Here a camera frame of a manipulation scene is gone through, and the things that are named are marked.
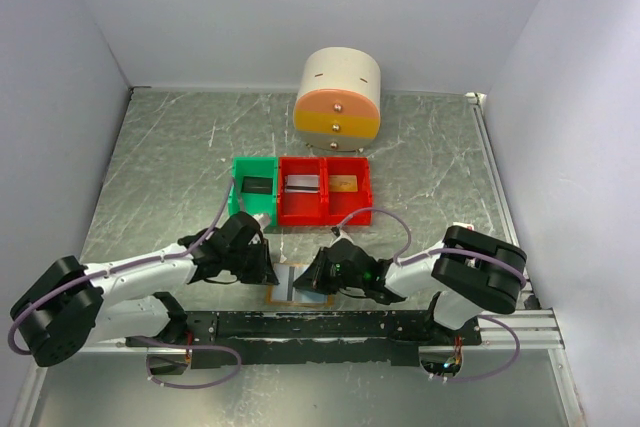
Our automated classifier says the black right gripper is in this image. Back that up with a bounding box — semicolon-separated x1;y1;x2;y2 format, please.
293;246;365;294

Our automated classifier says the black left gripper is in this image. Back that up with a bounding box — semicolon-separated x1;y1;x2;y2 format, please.
226;236;280;285

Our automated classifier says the silver striped card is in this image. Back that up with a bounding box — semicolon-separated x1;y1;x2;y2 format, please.
284;174;320;194
271;264;304;302

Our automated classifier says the tan leather card holder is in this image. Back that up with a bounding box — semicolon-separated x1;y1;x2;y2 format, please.
266;263;334;308

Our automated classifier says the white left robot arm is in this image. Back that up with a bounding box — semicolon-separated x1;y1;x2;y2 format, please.
8;211;278;367

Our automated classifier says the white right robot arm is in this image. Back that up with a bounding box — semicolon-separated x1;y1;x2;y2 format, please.
293;225;527;345

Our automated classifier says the black card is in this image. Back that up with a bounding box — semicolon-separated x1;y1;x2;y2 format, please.
240;176;273;196

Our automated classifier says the red bin with silver card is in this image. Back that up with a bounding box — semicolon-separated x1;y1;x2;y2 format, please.
277;157;328;226

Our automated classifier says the gold VIP card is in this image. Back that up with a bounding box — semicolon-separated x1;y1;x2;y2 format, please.
328;174;358;193

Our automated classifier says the red bin with gold card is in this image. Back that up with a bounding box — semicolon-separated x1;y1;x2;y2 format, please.
325;156;373;225

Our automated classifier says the white red card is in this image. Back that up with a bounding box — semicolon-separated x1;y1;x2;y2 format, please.
454;222;475;231

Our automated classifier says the green plastic bin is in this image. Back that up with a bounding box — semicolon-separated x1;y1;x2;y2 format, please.
227;157;278;227

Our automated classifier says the round three-drawer mini cabinet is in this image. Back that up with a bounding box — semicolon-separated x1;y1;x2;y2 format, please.
293;47;381;152

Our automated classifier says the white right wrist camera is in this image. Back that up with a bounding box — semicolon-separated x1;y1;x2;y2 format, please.
331;226;353;243

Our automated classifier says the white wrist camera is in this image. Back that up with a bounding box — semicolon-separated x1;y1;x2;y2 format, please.
253;212;272;230
331;226;353;243

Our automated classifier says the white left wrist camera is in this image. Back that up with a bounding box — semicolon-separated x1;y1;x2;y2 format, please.
253;212;272;230

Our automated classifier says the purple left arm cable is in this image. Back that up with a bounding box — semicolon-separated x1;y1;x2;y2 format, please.
10;176;243;391

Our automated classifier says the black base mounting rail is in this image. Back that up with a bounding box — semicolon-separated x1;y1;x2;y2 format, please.
154;310;481;369

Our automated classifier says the aluminium frame rail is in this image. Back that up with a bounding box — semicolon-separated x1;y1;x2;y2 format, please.
465;92;565;349

